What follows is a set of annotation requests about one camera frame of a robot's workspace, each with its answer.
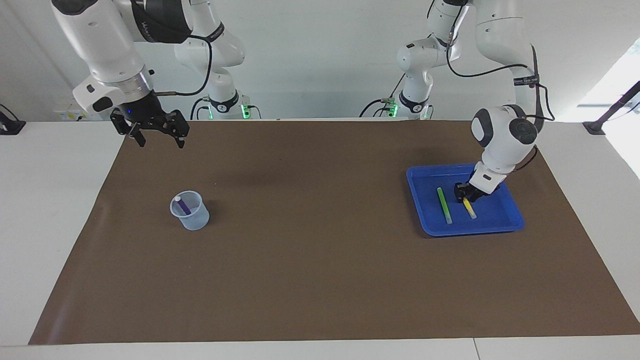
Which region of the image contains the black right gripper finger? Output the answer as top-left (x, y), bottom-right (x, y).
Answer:
top-left (159, 110), bottom-right (191, 149)
top-left (110, 112), bottom-right (147, 148)

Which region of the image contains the green pen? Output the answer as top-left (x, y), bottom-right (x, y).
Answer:
top-left (436, 187), bottom-right (453, 225)

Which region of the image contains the blue plastic tray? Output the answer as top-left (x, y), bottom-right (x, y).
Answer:
top-left (406, 163), bottom-right (526, 237)

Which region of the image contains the white socket box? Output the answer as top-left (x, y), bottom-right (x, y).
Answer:
top-left (54, 102), bottom-right (96, 122)

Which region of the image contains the translucent plastic cup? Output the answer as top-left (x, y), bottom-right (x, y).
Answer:
top-left (169, 190), bottom-right (211, 231)

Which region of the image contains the black table clamp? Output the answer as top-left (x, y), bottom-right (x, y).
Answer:
top-left (0, 104), bottom-right (27, 136)

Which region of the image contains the brown table mat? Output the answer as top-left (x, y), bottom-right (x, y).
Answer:
top-left (28, 119), bottom-right (640, 346)

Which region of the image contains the black base cable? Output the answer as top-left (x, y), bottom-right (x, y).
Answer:
top-left (359, 75), bottom-right (407, 118)
top-left (190, 97), bottom-right (211, 121)

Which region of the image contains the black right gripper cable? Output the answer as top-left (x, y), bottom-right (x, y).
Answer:
top-left (150, 32), bottom-right (213, 97)

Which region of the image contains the black camera stand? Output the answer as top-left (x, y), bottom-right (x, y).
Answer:
top-left (582, 80), bottom-right (640, 136)

